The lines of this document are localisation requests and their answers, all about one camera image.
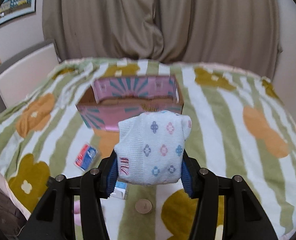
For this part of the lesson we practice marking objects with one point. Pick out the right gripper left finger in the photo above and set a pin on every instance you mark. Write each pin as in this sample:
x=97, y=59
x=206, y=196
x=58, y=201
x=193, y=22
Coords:
x=53, y=217

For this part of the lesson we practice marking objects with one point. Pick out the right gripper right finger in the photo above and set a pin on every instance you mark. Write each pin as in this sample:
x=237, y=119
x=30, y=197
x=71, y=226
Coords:
x=243, y=215

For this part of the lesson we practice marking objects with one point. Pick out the pink fluffy scrunchie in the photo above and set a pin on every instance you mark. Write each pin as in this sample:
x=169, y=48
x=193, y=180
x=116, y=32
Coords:
x=77, y=213

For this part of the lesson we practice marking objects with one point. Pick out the blue white barcode box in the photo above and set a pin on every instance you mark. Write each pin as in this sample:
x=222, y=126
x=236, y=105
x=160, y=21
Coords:
x=120, y=190

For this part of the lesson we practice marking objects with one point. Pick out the red blue floss pick box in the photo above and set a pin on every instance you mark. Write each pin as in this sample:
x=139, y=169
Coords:
x=85, y=157

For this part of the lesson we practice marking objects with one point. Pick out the white patterned sock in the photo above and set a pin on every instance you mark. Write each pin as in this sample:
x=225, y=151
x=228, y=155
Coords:
x=151, y=146

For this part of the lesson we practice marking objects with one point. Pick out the small wooden round lid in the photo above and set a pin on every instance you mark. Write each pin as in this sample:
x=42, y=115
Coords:
x=143, y=206

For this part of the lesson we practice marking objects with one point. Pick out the floral striped fleece blanket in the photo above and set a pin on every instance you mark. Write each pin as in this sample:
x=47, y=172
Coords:
x=239, y=126

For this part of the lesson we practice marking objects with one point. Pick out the grey bed headboard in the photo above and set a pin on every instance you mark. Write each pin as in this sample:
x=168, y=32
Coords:
x=3, y=62

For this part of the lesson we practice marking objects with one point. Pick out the pink teal cardboard box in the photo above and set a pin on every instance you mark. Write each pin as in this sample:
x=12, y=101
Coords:
x=110, y=100

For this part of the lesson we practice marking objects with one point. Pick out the white headboard cushion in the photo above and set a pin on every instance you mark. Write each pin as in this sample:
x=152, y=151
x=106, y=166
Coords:
x=26, y=71

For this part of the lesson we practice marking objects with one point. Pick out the beige curtain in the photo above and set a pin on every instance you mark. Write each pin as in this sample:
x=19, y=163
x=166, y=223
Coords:
x=239, y=33

